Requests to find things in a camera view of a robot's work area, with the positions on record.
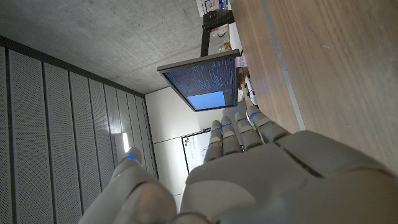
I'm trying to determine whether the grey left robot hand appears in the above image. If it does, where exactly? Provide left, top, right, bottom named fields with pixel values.
left=77, top=105, right=398, bottom=224

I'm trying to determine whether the white game controller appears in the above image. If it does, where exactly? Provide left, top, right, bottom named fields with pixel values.
left=244, top=74, right=258, bottom=106

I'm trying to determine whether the black computer monitor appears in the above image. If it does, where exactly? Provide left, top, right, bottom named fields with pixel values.
left=157, top=49, right=242, bottom=112

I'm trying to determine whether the whiteboard with black frame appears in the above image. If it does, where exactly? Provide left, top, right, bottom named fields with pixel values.
left=181, top=128, right=212, bottom=174

